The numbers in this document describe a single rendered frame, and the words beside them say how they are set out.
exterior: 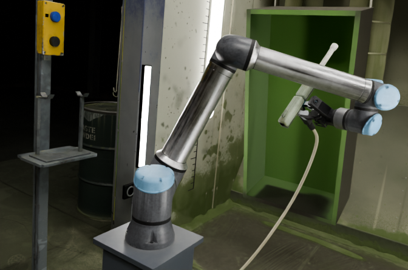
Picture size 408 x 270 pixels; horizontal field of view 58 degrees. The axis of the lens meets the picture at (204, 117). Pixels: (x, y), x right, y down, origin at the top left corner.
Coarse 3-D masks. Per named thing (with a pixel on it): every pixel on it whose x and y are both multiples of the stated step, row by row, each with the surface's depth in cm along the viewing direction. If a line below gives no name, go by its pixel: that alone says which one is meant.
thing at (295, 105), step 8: (336, 48) 175; (328, 56) 173; (320, 64) 172; (304, 88) 167; (312, 88) 168; (296, 96) 167; (304, 96) 166; (288, 104) 167; (296, 104) 164; (288, 112) 164; (296, 112) 165; (280, 120) 163; (288, 120) 162; (304, 120) 172; (312, 120) 174; (312, 128) 176
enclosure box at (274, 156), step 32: (256, 32) 219; (288, 32) 230; (320, 32) 220; (352, 32) 210; (352, 64) 182; (256, 96) 235; (288, 96) 243; (320, 96) 231; (256, 128) 243; (288, 128) 249; (320, 128) 237; (256, 160) 253; (288, 160) 257; (320, 160) 244; (352, 160) 226; (256, 192) 248; (288, 192) 248; (320, 192) 247
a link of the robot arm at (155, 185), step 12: (144, 168) 140; (156, 168) 141; (168, 168) 142; (144, 180) 132; (156, 180) 132; (168, 180) 134; (144, 192) 132; (156, 192) 132; (168, 192) 135; (132, 204) 138; (144, 204) 133; (156, 204) 133; (168, 204) 136; (144, 216) 134; (156, 216) 134; (168, 216) 138
